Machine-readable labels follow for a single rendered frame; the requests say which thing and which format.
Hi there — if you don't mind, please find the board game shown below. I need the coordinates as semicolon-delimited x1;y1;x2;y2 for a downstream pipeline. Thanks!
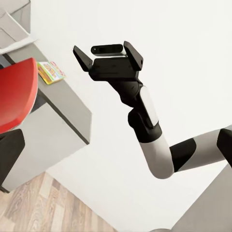
37;61;65;85

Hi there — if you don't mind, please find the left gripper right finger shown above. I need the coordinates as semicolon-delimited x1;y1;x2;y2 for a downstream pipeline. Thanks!
216;128;232;166

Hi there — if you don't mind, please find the toy box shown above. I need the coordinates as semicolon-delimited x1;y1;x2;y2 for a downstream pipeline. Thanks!
0;0;31;49

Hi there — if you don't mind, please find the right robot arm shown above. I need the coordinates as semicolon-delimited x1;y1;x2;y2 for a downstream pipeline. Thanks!
73;41;232;179

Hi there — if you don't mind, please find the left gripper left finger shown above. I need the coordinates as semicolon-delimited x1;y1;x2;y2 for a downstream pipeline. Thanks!
0;129;25;186

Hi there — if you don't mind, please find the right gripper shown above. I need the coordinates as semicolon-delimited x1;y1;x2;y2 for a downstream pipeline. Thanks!
73;41;144;94

